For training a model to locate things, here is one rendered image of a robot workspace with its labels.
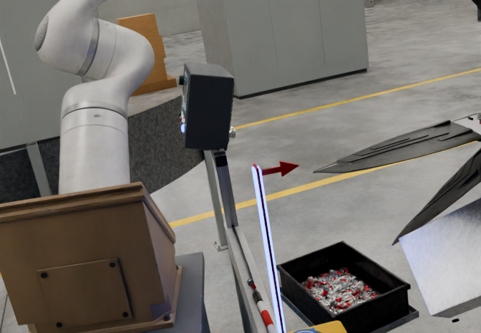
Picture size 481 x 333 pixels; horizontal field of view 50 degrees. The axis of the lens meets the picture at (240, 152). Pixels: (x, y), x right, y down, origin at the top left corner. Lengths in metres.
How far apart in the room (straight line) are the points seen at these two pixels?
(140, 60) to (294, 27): 6.14
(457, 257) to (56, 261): 0.61
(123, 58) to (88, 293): 0.45
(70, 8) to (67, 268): 0.47
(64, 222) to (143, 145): 1.70
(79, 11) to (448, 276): 0.78
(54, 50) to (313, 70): 6.42
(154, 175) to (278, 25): 4.73
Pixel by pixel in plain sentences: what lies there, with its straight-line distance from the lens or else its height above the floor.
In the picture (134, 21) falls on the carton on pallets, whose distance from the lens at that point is 8.70.
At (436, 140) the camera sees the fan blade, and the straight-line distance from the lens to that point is 0.80.
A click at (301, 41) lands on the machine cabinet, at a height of 0.60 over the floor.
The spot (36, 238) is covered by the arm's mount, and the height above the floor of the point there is 1.12.
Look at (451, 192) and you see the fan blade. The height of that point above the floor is 1.03.
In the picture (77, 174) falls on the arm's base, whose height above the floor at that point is 1.19.
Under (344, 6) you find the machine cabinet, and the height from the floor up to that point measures 0.94.
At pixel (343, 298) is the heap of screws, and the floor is 0.83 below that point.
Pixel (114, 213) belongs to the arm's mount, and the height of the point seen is 1.14.
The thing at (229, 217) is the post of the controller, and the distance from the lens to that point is 1.33.
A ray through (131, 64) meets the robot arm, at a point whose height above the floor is 1.33.
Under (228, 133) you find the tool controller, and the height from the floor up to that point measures 1.09.
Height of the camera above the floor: 1.44
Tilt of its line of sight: 18 degrees down
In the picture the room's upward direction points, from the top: 9 degrees counter-clockwise
